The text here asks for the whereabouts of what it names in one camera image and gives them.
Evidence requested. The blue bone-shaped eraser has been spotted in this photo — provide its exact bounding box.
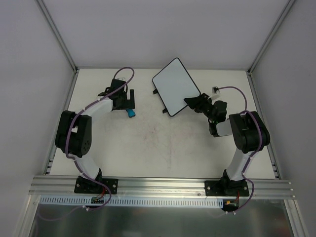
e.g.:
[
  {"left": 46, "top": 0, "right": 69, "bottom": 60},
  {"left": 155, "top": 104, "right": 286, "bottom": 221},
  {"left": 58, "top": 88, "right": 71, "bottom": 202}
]
[{"left": 126, "top": 109, "right": 136, "bottom": 118}]

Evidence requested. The small black-framed whiteboard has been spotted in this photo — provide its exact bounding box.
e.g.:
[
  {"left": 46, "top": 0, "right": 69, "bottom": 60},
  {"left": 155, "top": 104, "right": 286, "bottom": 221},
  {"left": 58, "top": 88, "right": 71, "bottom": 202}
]
[{"left": 152, "top": 58, "right": 201, "bottom": 117}]

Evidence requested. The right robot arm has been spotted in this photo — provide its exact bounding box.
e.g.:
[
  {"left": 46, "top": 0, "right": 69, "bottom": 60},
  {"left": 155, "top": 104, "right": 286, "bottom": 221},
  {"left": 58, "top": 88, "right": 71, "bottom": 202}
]
[{"left": 184, "top": 93, "right": 270, "bottom": 197}]

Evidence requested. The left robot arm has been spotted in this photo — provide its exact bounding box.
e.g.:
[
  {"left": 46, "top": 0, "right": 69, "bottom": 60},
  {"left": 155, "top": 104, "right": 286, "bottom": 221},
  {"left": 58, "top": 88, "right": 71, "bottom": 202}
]
[{"left": 55, "top": 79, "right": 136, "bottom": 194}]

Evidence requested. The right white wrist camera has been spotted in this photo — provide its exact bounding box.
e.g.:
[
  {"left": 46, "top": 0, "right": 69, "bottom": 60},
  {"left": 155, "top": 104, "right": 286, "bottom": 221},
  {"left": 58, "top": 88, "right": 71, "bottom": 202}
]
[{"left": 212, "top": 86, "right": 220, "bottom": 97}]

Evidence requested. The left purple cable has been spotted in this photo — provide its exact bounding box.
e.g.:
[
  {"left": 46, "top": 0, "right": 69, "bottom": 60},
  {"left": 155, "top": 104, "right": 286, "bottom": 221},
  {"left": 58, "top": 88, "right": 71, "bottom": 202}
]
[{"left": 66, "top": 66, "right": 136, "bottom": 212}]

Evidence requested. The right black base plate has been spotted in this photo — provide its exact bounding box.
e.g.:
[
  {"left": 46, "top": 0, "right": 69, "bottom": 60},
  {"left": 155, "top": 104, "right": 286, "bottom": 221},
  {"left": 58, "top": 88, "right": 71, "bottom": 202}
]
[{"left": 204, "top": 179, "right": 249, "bottom": 197}]

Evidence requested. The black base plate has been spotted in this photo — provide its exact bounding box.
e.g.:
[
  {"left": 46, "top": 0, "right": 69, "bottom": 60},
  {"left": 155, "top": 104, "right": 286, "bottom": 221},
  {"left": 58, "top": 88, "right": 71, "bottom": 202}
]
[
  {"left": 204, "top": 179, "right": 249, "bottom": 197},
  {"left": 74, "top": 176, "right": 118, "bottom": 195}
]

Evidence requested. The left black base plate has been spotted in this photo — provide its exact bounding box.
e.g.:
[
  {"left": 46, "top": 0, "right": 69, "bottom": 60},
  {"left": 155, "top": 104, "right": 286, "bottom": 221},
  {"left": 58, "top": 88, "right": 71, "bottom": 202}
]
[{"left": 74, "top": 176, "right": 118, "bottom": 195}]

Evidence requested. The aluminium front rail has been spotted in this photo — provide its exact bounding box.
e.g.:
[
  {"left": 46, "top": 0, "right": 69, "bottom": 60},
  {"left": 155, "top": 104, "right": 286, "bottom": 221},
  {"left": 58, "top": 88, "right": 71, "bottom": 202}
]
[{"left": 29, "top": 175, "right": 296, "bottom": 199}]

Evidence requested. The left aluminium frame post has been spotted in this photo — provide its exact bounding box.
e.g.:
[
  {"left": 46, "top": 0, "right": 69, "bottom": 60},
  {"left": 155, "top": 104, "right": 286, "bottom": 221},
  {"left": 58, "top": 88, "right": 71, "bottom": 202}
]
[{"left": 35, "top": 0, "right": 78, "bottom": 73}]

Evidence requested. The aluminium frame post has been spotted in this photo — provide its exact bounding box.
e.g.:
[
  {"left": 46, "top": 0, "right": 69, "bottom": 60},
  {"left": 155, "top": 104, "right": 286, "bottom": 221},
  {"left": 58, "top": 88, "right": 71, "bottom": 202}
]
[
  {"left": 247, "top": 0, "right": 296, "bottom": 75},
  {"left": 35, "top": 0, "right": 78, "bottom": 73}
]

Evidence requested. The right aluminium frame post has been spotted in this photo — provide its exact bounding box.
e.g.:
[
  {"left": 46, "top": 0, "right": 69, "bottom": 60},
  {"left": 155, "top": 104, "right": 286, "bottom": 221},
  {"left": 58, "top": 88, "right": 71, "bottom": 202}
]
[{"left": 247, "top": 0, "right": 296, "bottom": 75}]

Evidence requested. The slotted grey cable duct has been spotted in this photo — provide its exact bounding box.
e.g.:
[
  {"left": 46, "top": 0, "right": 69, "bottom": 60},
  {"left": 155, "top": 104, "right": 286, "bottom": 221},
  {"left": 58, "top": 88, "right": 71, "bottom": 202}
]
[{"left": 39, "top": 195, "right": 224, "bottom": 208}]

